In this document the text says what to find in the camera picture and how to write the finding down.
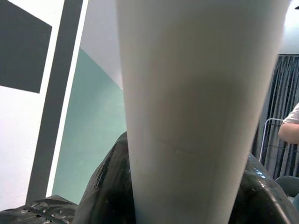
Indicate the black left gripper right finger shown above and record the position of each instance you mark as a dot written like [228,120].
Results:
[264,198]

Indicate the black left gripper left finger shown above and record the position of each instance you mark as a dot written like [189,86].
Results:
[109,186]

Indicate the white plastic table leg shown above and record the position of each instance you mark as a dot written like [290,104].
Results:
[191,105]

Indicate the dark grey chair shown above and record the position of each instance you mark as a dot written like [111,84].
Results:
[288,186]

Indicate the black plastic cover sheet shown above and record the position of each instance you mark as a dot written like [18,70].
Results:
[46,212]

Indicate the dark grey pleated curtain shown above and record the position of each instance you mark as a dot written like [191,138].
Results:
[280,88]

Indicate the white metal rack frame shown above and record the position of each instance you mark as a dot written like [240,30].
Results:
[266,130]

